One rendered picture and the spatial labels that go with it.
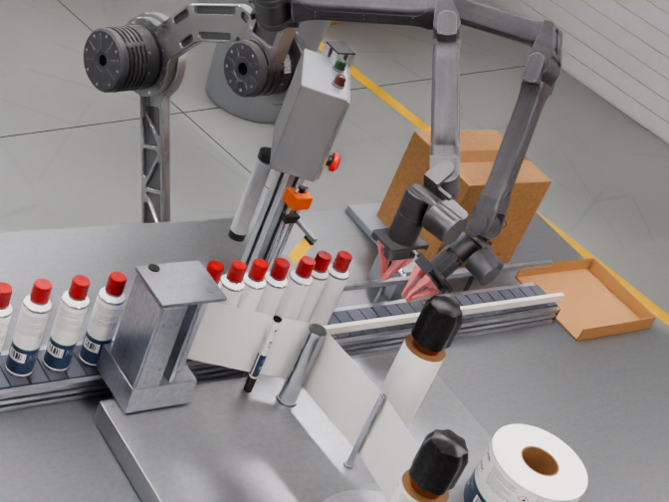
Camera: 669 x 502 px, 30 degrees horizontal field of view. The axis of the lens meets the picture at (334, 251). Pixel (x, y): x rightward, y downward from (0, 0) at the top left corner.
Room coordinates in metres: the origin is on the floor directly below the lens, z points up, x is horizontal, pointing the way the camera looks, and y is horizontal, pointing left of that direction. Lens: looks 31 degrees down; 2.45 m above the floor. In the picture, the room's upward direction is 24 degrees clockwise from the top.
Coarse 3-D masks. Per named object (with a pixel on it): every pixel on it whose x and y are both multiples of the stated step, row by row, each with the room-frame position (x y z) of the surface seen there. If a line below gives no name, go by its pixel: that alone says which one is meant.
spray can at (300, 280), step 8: (304, 256) 2.19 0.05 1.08; (304, 264) 2.17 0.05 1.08; (312, 264) 2.17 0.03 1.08; (296, 272) 2.18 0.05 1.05; (304, 272) 2.17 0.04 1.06; (288, 280) 2.17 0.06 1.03; (296, 280) 2.16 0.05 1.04; (304, 280) 2.17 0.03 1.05; (312, 280) 2.18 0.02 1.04; (288, 288) 2.16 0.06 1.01; (296, 288) 2.16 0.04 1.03; (304, 288) 2.16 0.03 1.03; (288, 296) 2.16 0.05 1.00; (296, 296) 2.16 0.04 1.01; (304, 296) 2.17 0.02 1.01; (280, 304) 2.17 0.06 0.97; (288, 304) 2.16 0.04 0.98; (296, 304) 2.16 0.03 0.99; (280, 312) 2.16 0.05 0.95; (288, 312) 2.16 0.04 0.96; (296, 312) 2.17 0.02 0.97
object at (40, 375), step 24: (528, 288) 2.82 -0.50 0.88; (336, 312) 2.36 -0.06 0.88; (360, 312) 2.40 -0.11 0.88; (384, 312) 2.44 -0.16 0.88; (408, 312) 2.48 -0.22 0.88; (504, 312) 2.66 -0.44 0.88; (336, 336) 2.27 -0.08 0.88; (0, 360) 1.76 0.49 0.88; (72, 360) 1.84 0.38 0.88; (192, 360) 1.99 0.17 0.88; (0, 384) 1.70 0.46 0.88; (24, 384) 1.72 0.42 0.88
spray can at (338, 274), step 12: (336, 264) 2.25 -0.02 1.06; (348, 264) 2.26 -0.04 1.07; (336, 276) 2.24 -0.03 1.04; (348, 276) 2.26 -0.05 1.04; (324, 288) 2.24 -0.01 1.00; (336, 288) 2.24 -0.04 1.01; (324, 300) 2.24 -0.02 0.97; (336, 300) 2.25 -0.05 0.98; (324, 312) 2.24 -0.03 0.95; (324, 324) 2.24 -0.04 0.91
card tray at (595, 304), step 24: (576, 264) 3.10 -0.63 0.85; (600, 264) 3.13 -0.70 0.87; (552, 288) 2.95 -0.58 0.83; (576, 288) 3.01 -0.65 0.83; (600, 288) 3.06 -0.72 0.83; (624, 288) 3.05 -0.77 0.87; (576, 312) 2.89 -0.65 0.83; (600, 312) 2.94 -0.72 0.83; (624, 312) 2.99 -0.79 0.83; (648, 312) 2.99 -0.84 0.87; (576, 336) 2.77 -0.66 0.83; (600, 336) 2.82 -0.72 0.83
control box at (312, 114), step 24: (312, 72) 2.18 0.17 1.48; (336, 72) 2.23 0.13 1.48; (288, 96) 2.23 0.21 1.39; (312, 96) 2.11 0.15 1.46; (336, 96) 2.13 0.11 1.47; (288, 120) 2.11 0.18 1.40; (312, 120) 2.12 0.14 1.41; (336, 120) 2.13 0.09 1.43; (288, 144) 2.11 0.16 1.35; (312, 144) 2.12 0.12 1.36; (288, 168) 2.12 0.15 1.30; (312, 168) 2.13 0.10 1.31
